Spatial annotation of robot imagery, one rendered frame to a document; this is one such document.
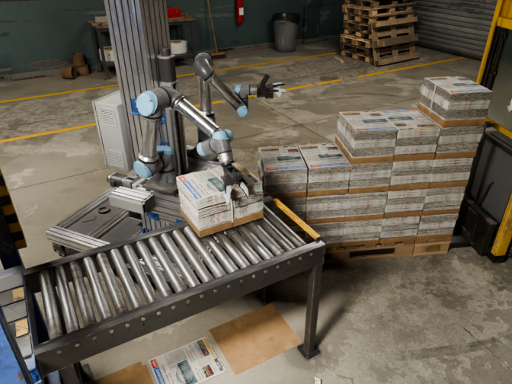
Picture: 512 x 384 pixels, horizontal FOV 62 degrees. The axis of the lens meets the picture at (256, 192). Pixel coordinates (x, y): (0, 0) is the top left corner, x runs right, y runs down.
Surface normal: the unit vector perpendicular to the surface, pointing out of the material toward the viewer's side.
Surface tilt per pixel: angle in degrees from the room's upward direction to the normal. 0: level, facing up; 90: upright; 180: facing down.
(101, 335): 90
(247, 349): 0
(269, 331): 0
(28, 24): 90
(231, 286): 90
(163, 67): 90
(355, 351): 0
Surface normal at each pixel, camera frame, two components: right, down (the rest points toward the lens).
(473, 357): 0.00, -0.86
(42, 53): 0.49, 0.44
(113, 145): -0.42, 0.47
